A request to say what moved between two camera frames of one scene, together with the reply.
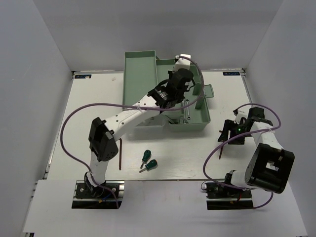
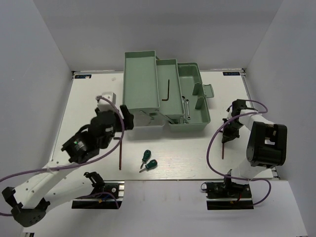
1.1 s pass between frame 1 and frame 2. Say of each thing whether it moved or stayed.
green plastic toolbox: stayed
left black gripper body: moved
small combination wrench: stayed
